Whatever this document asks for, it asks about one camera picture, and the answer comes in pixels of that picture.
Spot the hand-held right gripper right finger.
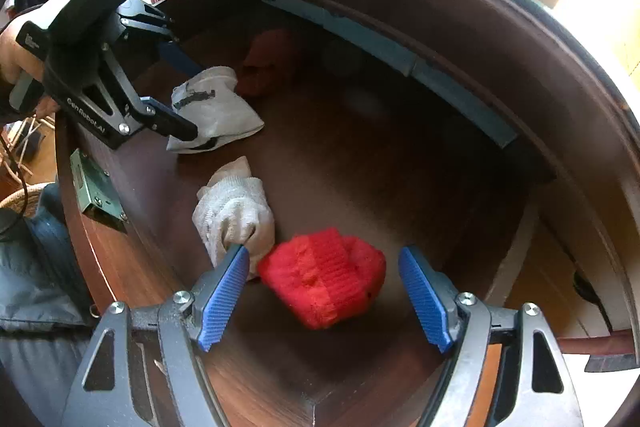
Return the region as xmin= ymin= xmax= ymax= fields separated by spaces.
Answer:
xmin=398 ymin=245 xmax=586 ymax=427

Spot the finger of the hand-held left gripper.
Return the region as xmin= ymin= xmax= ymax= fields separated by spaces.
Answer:
xmin=100 ymin=52 xmax=199 ymax=142
xmin=116 ymin=0 xmax=203 ymax=80

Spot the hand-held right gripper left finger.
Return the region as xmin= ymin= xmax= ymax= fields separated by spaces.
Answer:
xmin=60 ymin=244 xmax=251 ymax=427

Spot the white sock grey print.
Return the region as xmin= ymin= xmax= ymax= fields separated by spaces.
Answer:
xmin=166 ymin=66 xmax=266 ymax=154

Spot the plain white sock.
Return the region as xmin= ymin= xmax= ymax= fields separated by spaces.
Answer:
xmin=192 ymin=156 xmax=277 ymax=280

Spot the dark red sock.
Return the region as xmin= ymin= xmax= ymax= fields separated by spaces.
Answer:
xmin=235 ymin=28 xmax=303 ymax=98

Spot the bright red knit sock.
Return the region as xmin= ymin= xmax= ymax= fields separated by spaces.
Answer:
xmin=257 ymin=228 xmax=387 ymax=331

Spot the metal drawer lock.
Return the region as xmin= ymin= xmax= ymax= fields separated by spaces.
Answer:
xmin=69 ymin=148 xmax=130 ymax=234

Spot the person's left hand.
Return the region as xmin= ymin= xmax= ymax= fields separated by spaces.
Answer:
xmin=0 ymin=19 xmax=59 ymax=116

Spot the wicker basket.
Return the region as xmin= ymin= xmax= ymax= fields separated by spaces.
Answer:
xmin=0 ymin=183 xmax=51 ymax=210

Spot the person's blue-grey jacket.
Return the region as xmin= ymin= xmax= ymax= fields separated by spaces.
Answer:
xmin=0 ymin=183 xmax=98 ymax=427

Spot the dark wooden desk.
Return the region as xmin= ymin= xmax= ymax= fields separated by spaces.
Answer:
xmin=120 ymin=0 xmax=640 ymax=373

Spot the black cable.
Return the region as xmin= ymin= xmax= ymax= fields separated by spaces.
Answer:
xmin=0 ymin=127 xmax=30 ymax=242

